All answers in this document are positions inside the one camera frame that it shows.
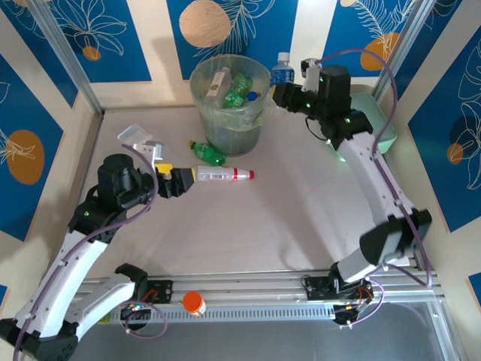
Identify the clear bottle dark blue label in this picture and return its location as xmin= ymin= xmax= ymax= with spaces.
xmin=268 ymin=52 xmax=295 ymax=116

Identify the white bottle red cap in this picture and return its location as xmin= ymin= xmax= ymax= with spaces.
xmin=194 ymin=164 xmax=256 ymax=184

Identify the green bottle yellow cap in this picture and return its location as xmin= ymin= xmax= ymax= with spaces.
xmin=223 ymin=74 xmax=253 ymax=110

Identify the grey mesh waste bin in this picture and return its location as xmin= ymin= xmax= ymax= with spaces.
xmin=189 ymin=55 xmax=272 ymax=158

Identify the green translucent bin liner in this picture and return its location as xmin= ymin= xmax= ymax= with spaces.
xmin=189 ymin=55 xmax=274 ymax=136

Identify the crushed green plastic bottle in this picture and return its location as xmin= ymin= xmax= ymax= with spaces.
xmin=187 ymin=140 xmax=228 ymax=167

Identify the clear plastic bag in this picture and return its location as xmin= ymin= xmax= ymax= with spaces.
xmin=116 ymin=125 xmax=150 ymax=147

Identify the mint green lidded box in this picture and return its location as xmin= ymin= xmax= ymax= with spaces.
xmin=332 ymin=93 xmax=398 ymax=163

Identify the orange capped pill bottle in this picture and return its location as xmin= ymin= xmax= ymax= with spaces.
xmin=183 ymin=290 xmax=207 ymax=316

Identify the aluminium frame post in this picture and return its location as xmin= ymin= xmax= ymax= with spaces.
xmin=29 ymin=0 xmax=105 ymax=118
xmin=370 ymin=0 xmax=439 ymax=110

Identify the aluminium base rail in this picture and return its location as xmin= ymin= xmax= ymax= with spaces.
xmin=80 ymin=267 xmax=444 ymax=311

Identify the small circuit board with wires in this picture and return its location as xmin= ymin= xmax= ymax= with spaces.
xmin=332 ymin=289 xmax=377 ymax=326
xmin=119 ymin=300 xmax=151 ymax=320

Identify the grey slotted cable duct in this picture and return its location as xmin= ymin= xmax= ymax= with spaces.
xmin=101 ymin=303 xmax=338 ymax=326

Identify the slim aluminium rail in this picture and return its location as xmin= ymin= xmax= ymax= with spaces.
xmin=386 ymin=150 xmax=443 ymax=300

